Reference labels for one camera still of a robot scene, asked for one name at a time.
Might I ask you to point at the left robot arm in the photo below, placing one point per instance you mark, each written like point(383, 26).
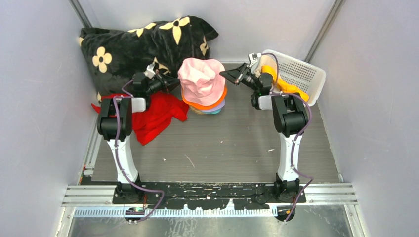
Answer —
point(115, 125)

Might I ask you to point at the yellow bucket hat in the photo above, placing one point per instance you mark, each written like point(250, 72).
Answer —
point(282, 85)

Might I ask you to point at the pink bucket hat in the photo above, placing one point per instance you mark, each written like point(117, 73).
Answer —
point(201, 84)

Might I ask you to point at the turquoise bucket hat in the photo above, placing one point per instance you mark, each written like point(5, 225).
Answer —
point(214, 112)

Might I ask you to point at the black floral plush pillow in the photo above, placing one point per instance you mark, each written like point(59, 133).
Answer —
point(114, 56)

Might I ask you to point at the wooden hat stand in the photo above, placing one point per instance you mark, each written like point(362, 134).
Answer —
point(197, 111)

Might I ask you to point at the aluminium rail frame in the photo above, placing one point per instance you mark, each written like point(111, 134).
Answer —
point(96, 201)

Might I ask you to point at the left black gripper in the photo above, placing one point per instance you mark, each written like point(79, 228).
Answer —
point(164, 83)

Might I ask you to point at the beige bucket hat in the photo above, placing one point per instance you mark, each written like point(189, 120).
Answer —
point(267, 64)

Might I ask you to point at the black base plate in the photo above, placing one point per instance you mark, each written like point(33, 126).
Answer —
point(203, 194)

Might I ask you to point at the lavender bucket hat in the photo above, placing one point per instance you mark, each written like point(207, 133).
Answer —
point(219, 106)

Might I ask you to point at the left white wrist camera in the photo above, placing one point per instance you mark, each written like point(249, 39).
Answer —
point(150, 70)

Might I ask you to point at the white plastic basket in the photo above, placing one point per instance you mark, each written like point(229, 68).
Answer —
point(310, 79)

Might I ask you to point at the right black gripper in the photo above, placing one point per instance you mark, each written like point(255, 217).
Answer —
point(242, 75)

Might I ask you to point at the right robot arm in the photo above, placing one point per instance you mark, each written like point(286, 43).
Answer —
point(290, 119)

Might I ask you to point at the red cloth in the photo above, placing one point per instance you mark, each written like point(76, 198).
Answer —
point(149, 124)

